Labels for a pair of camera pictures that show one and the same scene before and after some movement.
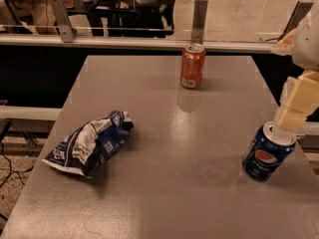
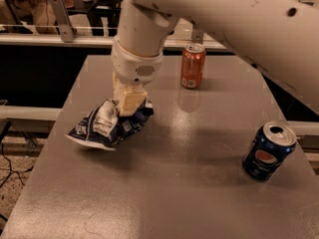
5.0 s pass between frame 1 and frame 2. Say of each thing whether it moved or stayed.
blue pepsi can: stayed
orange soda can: stayed
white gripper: moved
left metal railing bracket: stayed
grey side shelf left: stayed
